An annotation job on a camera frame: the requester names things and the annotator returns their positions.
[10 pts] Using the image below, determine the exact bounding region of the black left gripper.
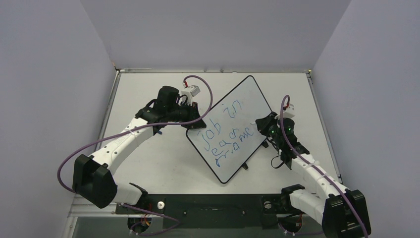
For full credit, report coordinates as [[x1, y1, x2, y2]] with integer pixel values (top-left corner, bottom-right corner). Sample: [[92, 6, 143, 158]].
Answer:
[[167, 101, 206, 130]]

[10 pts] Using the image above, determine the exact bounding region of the black framed whiteboard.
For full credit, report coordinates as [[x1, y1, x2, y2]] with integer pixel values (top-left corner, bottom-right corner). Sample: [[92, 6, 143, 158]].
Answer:
[[186, 75, 271, 184]]

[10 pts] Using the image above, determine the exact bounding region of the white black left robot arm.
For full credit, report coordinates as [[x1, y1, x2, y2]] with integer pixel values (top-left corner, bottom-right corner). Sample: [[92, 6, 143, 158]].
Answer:
[[72, 85, 206, 213]]

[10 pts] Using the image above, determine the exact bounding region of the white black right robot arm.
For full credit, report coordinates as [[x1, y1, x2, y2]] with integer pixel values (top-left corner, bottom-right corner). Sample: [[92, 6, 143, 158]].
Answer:
[[255, 112, 371, 238]]

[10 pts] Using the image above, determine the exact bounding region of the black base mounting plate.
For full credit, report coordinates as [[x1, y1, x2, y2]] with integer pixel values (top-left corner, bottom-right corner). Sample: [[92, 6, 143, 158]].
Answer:
[[116, 194, 301, 229]]

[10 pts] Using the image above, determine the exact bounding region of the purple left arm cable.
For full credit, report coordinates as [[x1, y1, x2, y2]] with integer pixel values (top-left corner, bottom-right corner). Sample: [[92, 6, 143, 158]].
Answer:
[[57, 75, 213, 237]]

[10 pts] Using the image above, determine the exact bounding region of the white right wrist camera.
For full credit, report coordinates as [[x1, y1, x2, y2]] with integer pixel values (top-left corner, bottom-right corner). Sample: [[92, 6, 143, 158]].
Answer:
[[282, 104, 295, 119]]

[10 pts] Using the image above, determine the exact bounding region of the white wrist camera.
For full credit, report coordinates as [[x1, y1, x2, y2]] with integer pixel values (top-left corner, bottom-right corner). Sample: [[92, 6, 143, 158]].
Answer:
[[180, 85, 201, 104], [282, 104, 295, 119]]

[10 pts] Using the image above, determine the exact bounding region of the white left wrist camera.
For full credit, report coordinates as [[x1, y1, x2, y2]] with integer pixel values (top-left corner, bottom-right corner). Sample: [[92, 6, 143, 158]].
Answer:
[[180, 85, 201, 104]]

